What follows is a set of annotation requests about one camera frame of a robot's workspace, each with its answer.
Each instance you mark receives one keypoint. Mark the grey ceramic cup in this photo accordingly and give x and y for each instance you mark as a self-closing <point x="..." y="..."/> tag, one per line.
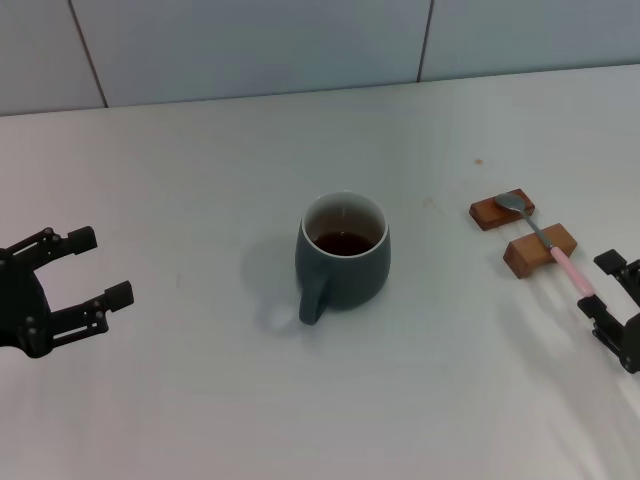
<point x="350" y="280"/>

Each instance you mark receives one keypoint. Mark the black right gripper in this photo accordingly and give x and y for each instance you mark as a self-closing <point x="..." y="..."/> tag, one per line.
<point x="632" y="340"/>

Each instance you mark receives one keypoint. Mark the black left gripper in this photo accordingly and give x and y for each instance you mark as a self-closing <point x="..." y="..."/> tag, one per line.
<point x="22" y="310"/>

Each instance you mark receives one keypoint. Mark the dark brown liquid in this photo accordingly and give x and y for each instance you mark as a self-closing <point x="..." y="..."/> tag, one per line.
<point x="342" y="244"/>

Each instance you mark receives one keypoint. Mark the reddish brown wooden block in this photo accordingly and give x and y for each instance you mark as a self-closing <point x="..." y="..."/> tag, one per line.
<point x="487" y="212"/>

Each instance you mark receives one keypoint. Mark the light brown wooden block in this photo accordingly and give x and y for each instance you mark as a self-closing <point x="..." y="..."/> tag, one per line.
<point x="525" y="252"/>

